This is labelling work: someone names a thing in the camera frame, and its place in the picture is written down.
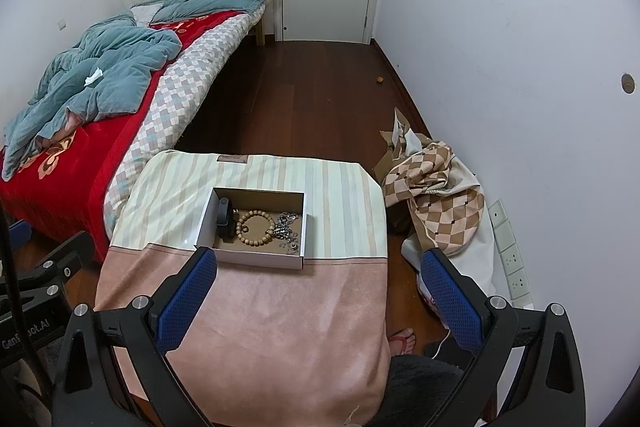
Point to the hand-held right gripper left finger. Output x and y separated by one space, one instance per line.
182 294

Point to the white tissue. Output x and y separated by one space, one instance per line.
93 76

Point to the white grey checkered quilt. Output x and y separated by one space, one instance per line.
185 82

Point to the wooden bed frame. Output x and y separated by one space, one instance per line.
265 22

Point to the white red printed plastic bag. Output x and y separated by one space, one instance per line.
427 294

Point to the pink striped tablecloth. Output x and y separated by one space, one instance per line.
280 332

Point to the bed with red blanket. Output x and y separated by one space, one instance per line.
65 177

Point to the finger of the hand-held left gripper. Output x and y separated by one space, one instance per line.
70 257
22 234

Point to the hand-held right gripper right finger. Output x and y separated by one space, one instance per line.
450 297

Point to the white power strip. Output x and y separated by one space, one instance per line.
512 257

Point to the brown checkered cloth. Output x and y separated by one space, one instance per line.
435 202

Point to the teal blanket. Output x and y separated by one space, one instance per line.
120 62

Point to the white cardboard box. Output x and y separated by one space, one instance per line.
250 257

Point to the person's foot in red sandal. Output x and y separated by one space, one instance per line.
402 341

